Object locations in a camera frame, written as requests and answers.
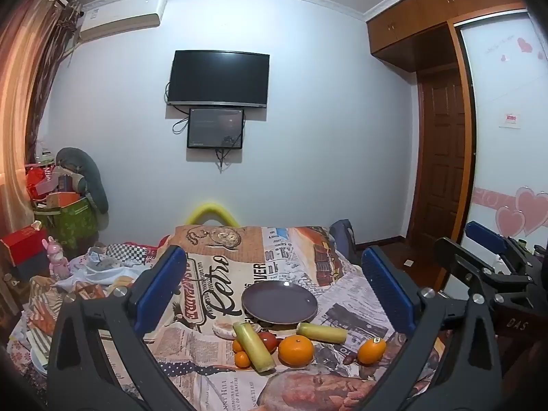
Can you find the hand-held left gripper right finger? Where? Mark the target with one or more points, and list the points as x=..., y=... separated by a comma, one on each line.
x=385, y=291

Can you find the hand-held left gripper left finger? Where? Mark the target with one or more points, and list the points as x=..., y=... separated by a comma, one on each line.
x=160, y=282

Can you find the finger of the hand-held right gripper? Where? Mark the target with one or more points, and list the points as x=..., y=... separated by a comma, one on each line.
x=488, y=233
x=462, y=257

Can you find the orange with sticker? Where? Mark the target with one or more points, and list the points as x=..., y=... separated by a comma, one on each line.
x=371, y=351

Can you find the yellow banana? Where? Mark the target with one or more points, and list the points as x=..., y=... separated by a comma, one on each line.
x=254, y=346
x=321, y=332

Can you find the peeled pomelo segment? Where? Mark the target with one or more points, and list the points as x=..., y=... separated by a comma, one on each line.
x=223, y=330

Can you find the small mandarin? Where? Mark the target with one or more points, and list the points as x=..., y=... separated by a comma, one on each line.
x=242, y=360
x=237, y=346

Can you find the purple plate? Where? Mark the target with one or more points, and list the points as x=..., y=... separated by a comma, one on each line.
x=279, y=302

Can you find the large orange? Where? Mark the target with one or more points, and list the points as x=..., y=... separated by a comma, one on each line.
x=296, y=351

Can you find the red tomato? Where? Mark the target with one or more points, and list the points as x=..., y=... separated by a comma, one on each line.
x=269, y=341

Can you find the checkered cloth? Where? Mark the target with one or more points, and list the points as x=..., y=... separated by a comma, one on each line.
x=128, y=251

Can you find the printed blanket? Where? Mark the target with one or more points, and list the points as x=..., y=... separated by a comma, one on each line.
x=214, y=274

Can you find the white cloth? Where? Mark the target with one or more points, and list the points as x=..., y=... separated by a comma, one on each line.
x=102, y=272

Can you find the dark blue bag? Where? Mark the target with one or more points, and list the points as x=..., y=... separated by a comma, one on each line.
x=342, y=235

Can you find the small red date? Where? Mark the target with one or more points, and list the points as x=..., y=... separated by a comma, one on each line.
x=350, y=358

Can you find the white wardrobe door with hearts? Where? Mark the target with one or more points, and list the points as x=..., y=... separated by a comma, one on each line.
x=509, y=158

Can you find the brown wooden door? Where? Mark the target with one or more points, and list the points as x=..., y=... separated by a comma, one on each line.
x=445, y=150

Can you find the green cardboard box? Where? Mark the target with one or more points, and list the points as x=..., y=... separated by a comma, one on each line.
x=77, y=222

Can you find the pink bunny toy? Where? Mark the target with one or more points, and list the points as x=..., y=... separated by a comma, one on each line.
x=58, y=259

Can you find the grey plush toy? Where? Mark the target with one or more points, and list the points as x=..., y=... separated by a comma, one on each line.
x=92, y=175

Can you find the red box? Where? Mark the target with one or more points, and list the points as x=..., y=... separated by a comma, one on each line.
x=23, y=246

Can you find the red bag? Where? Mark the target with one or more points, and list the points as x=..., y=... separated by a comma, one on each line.
x=38, y=180

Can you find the small black monitor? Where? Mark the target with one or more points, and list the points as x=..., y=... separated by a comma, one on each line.
x=215, y=128

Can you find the brown curtain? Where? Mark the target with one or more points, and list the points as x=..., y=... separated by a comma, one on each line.
x=25, y=94

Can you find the wooden overhead cabinet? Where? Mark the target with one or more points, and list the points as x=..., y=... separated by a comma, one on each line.
x=411, y=13

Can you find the white air conditioner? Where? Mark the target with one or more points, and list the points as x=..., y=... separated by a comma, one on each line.
x=122, y=19

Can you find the black wall television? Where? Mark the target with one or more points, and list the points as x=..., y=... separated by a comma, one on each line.
x=218, y=78

